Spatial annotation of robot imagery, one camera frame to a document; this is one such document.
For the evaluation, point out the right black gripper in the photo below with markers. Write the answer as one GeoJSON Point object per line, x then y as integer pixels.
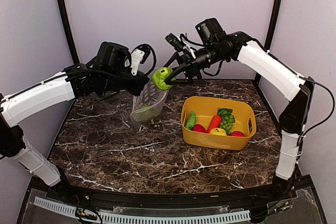
{"type": "Point", "coordinates": [189, 64]}

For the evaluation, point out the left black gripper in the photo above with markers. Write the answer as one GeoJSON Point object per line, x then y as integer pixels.
{"type": "Point", "coordinates": [136, 89]}

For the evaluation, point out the green toy cabbage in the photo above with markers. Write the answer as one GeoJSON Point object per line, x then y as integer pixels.
{"type": "Point", "coordinates": [159, 77]}

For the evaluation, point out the clear zip top bag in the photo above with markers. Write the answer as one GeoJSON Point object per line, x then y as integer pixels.
{"type": "Point", "coordinates": [149, 96]}

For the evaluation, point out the yellow plastic basket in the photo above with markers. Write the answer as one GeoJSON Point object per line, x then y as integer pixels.
{"type": "Point", "coordinates": [205, 108]}

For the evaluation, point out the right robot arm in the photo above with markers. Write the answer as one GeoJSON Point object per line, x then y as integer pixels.
{"type": "Point", "coordinates": [218, 46]}

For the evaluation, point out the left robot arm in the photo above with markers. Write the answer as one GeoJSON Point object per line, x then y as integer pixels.
{"type": "Point", "coordinates": [114, 68]}

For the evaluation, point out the green toy cucumber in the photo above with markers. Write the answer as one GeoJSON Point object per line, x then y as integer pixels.
{"type": "Point", "coordinates": [191, 122]}

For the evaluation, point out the red toy apple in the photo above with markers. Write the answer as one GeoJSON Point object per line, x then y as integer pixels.
{"type": "Point", "coordinates": [199, 128]}

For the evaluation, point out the orange toy carrot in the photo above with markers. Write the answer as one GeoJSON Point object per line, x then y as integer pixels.
{"type": "Point", "coordinates": [215, 122]}

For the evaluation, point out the green toy grapes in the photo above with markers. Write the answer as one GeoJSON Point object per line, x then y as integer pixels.
{"type": "Point", "coordinates": [228, 120]}

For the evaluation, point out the yellow toy apple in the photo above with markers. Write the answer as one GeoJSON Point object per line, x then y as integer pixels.
{"type": "Point", "coordinates": [218, 131]}

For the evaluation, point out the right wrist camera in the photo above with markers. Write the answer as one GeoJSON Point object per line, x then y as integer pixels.
{"type": "Point", "coordinates": [180, 44]}

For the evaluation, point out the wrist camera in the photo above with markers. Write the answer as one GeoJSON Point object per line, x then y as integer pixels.
{"type": "Point", "coordinates": [139, 56]}
{"type": "Point", "coordinates": [180, 44]}

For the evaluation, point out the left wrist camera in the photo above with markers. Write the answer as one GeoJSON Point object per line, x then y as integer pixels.
{"type": "Point", "coordinates": [139, 56]}

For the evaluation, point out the right black frame post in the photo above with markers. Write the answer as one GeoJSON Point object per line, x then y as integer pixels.
{"type": "Point", "coordinates": [272, 24]}

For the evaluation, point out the black frame post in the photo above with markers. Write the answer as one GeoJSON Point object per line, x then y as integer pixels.
{"type": "Point", "coordinates": [67, 30]}
{"type": "Point", "coordinates": [272, 24]}

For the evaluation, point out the black front rail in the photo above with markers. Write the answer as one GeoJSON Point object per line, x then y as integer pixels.
{"type": "Point", "coordinates": [102, 199]}

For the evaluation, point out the left black frame post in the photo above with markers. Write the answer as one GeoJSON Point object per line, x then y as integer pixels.
{"type": "Point", "coordinates": [67, 30]}

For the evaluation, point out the white slotted cable duct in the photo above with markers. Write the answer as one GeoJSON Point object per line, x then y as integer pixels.
{"type": "Point", "coordinates": [145, 215]}

